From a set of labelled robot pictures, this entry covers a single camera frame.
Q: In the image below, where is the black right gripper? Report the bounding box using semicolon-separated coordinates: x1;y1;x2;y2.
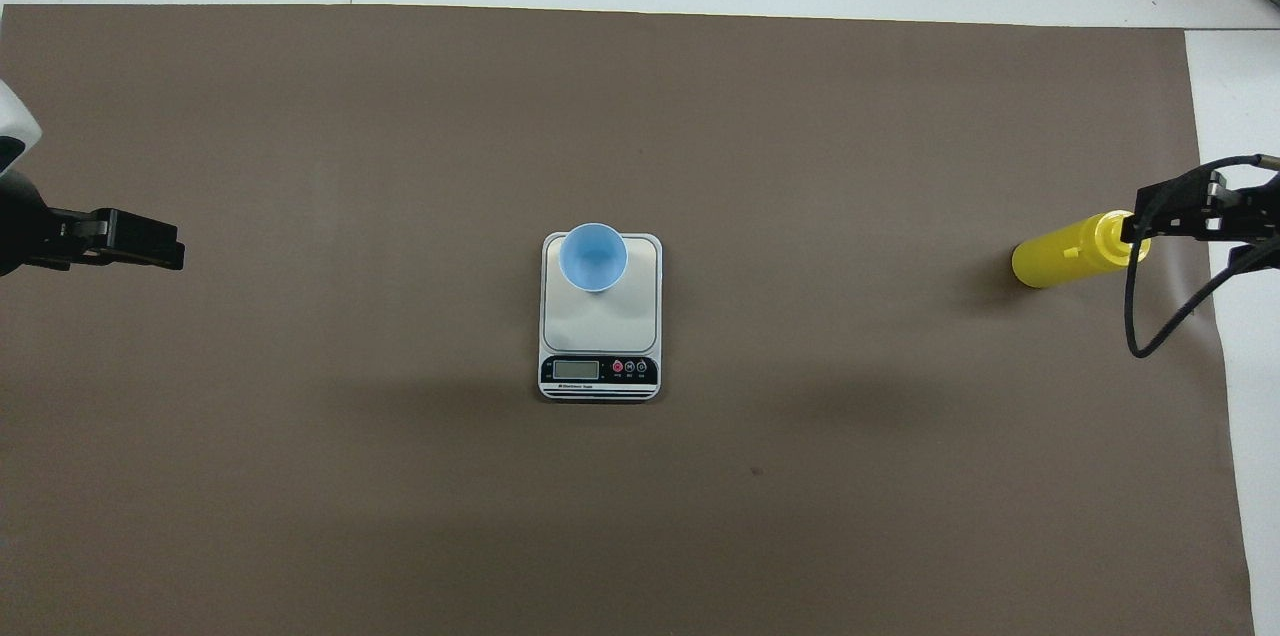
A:
1122;171;1280;274

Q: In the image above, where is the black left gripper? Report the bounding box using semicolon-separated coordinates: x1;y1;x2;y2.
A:
0;171;186;277

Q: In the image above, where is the yellow squeeze seasoning bottle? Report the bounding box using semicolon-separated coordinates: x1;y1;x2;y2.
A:
1012;209;1151;290

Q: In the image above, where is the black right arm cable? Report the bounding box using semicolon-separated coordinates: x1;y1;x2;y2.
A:
1125;154;1280;359

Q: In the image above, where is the silver digital kitchen scale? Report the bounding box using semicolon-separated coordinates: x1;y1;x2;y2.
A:
538;232;664;403

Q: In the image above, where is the light blue plastic cup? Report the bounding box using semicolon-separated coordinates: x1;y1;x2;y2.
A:
558;222;629;293

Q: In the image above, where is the brown paper table mat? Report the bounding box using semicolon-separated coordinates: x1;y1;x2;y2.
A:
0;4;1256;636

